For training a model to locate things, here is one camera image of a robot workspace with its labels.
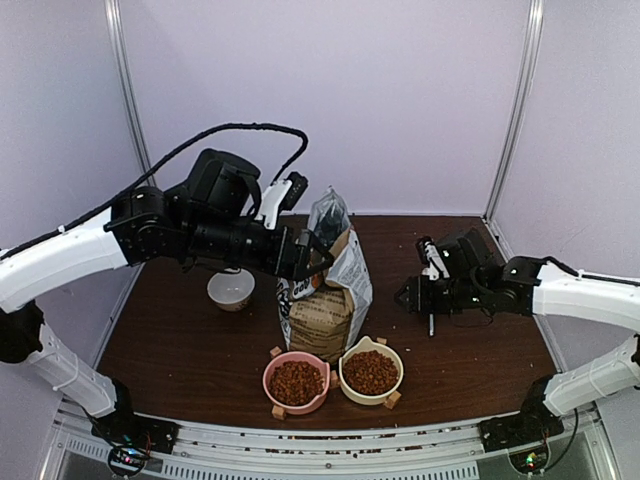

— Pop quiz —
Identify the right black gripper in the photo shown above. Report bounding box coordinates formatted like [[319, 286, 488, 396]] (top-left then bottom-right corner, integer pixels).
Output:
[[393, 275, 485, 315]]

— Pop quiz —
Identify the brown pet food bag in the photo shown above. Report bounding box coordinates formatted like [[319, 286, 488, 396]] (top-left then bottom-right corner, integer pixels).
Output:
[[276, 188, 373, 364]]

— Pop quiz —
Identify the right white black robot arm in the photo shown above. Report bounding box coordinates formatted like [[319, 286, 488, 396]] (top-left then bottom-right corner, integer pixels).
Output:
[[394, 228, 639, 442]]

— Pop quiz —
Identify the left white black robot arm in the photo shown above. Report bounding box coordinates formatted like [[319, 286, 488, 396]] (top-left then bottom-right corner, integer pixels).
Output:
[[1, 149, 334, 444]]

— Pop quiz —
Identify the cream cat-ear pet bowl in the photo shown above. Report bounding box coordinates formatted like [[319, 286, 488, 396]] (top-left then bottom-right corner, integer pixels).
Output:
[[338, 336, 404, 406]]

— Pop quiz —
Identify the pink pet bowl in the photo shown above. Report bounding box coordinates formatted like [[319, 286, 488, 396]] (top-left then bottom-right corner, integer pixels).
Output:
[[262, 351, 331, 415]]

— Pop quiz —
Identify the brown kibble in cream bowl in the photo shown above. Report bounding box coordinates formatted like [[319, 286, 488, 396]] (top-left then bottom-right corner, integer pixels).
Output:
[[343, 350, 399, 396]]

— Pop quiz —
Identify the white ceramic bowl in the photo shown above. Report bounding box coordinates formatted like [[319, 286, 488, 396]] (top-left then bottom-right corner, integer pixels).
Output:
[[207, 269, 255, 312]]

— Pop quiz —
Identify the wooden bowl stand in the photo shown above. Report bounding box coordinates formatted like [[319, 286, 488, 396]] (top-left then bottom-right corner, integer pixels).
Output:
[[271, 337, 401, 419]]

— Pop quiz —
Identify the brown kibble in pink bowl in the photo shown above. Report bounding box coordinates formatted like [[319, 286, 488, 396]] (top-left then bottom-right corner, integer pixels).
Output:
[[268, 361, 324, 407]]

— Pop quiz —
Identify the right circuit board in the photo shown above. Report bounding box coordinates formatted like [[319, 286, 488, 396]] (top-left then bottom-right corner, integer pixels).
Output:
[[509, 449, 550, 475]]

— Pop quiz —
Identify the circuit board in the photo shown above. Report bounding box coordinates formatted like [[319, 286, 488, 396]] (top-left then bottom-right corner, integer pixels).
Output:
[[107, 446, 151, 476], [509, 449, 550, 475]]

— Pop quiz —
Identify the left circuit board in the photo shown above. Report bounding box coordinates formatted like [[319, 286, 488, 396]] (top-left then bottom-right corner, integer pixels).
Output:
[[107, 446, 151, 476]]

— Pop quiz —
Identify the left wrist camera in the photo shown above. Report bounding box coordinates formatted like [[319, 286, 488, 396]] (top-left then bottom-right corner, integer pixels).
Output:
[[255, 172, 308, 230]]

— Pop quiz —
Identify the front aluminium rail frame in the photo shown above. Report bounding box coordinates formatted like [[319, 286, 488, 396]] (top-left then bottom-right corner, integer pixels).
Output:
[[36, 399, 622, 479]]

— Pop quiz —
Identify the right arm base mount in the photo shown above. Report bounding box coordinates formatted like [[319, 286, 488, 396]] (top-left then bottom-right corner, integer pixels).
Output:
[[478, 375, 564, 452]]

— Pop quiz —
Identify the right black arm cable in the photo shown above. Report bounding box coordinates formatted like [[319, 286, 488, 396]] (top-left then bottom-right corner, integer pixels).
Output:
[[564, 407, 580, 466]]

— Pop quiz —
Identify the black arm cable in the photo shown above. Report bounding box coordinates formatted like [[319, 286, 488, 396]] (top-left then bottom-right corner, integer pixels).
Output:
[[564, 407, 580, 466], [0, 122, 309, 261]]

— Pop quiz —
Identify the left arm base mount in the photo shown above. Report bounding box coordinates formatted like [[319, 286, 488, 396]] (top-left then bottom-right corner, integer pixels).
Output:
[[88, 379, 179, 454]]

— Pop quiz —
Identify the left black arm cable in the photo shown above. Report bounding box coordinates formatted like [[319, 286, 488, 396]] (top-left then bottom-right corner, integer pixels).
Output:
[[0, 122, 309, 261]]

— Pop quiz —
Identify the right aluminium corner post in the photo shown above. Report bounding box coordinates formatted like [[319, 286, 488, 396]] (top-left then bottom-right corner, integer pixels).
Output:
[[483, 0, 545, 223]]

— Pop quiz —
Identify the aluminium corner post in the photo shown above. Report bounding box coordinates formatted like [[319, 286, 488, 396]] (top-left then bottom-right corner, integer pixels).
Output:
[[104, 0, 151, 173], [483, 0, 545, 223]]

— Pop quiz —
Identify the left aluminium corner post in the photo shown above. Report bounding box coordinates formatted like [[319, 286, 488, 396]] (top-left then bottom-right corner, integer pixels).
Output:
[[104, 0, 151, 173]]

